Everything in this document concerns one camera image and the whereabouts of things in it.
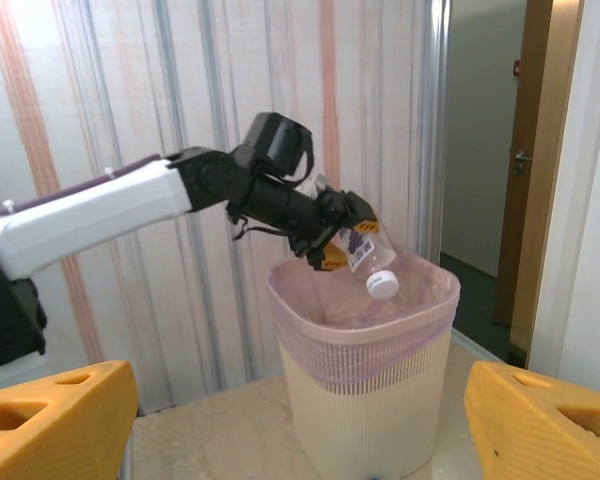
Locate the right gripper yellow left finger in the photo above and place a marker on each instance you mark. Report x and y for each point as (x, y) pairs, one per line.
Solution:
(55, 435)

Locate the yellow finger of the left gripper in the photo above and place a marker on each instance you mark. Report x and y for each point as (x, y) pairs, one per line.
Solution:
(365, 220)
(332, 260)

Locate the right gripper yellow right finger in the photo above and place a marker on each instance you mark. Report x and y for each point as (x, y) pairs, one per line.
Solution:
(540, 440)

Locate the square bottle purple grape label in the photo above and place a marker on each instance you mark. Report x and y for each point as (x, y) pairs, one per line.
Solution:
(370, 255)

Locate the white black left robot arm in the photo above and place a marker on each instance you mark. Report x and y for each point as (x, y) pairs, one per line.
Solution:
(90, 210)

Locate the pink translucent bin liner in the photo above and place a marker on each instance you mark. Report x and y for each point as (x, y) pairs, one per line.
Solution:
(360, 345)

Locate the beige ribbed plastic bin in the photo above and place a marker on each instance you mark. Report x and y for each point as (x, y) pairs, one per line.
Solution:
(370, 425)

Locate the dark wooden door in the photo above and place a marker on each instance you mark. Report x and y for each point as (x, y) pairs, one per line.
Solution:
(517, 210)

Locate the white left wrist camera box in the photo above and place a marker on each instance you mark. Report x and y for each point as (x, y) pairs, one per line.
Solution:
(316, 186)

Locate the aluminium corner post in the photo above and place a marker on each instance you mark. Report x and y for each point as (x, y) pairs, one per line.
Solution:
(435, 125)

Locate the red wall call point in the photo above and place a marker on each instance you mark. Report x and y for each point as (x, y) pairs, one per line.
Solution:
(518, 67)

